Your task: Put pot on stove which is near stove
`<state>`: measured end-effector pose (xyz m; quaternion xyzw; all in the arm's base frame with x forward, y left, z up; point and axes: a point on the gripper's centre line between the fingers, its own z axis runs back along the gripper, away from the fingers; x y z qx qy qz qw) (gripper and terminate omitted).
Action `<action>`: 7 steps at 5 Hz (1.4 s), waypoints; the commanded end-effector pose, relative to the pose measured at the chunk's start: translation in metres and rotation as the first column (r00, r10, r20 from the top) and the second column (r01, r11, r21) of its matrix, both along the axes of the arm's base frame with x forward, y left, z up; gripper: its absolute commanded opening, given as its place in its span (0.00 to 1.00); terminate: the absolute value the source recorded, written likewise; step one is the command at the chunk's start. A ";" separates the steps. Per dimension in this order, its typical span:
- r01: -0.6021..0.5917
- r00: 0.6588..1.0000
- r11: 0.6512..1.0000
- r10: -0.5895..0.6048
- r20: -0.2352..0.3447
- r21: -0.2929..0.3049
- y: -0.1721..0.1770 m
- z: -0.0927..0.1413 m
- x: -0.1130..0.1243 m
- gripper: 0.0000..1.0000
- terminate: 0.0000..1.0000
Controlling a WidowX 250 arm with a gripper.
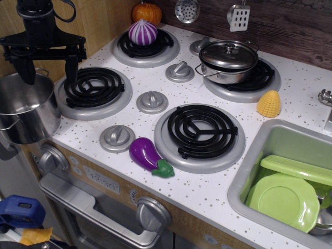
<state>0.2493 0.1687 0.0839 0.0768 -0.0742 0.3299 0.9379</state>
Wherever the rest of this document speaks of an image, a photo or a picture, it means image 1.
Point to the yellow toy corn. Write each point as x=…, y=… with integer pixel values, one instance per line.
x=269, y=105

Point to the grey oven knob right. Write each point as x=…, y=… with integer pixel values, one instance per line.
x=151, y=215

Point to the steel pot in sink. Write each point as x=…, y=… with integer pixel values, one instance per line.
x=323, y=223

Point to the grey stove knob upper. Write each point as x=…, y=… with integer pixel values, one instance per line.
x=180, y=73

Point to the orange toy pumpkin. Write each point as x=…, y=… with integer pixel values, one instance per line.
x=147, y=11

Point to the purple white toy onion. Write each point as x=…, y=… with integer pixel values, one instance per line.
x=143, y=33

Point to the green plastic plate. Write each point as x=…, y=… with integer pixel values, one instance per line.
x=286, y=198

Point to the grey oven door handle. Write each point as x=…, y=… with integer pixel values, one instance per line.
x=95, y=220

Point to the blue clamp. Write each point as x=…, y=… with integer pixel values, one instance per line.
x=21, y=212

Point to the grey sink basin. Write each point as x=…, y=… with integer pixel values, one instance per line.
x=280, y=138

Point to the grey oven knob left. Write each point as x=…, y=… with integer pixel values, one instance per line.
x=52, y=159

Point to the grey stove knob front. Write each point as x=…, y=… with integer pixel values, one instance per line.
x=117, y=138

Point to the green plastic tray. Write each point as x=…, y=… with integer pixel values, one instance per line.
x=297, y=169

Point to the grey oven knob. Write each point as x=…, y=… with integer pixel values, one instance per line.
x=52, y=159
x=151, y=215

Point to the steel pan with lid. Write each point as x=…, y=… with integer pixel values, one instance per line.
x=227, y=61

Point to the grey stove knob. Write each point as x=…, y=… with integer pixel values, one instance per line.
x=196, y=46
x=117, y=138
x=180, y=73
x=152, y=102

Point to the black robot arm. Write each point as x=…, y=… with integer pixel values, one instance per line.
x=39, y=8

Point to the back left stove burner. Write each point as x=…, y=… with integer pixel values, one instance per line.
x=162, y=51

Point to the back right stove burner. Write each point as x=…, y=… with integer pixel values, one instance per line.
x=263, y=78

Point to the front right stove burner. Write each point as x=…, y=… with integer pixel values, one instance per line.
x=199, y=138

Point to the yellow cloth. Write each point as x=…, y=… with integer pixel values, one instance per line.
x=32, y=236

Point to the purple toy eggplant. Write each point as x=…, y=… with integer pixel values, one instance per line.
x=143, y=152

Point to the stove burner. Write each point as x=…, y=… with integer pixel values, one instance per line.
x=162, y=51
x=263, y=78
x=199, y=138
x=98, y=93

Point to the hanging steel strainer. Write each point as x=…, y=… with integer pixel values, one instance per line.
x=187, y=11

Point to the tall steel pot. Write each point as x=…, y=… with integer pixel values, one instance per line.
x=29, y=113

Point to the front left stove burner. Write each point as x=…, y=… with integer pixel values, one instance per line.
x=98, y=93

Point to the grey stove knob back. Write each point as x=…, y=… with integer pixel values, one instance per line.
x=196, y=46

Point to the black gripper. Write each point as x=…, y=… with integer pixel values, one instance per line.
x=43, y=40

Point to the grey stove knob middle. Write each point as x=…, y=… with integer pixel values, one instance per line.
x=152, y=102

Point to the silver faucet handle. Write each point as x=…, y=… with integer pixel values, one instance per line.
x=325, y=97

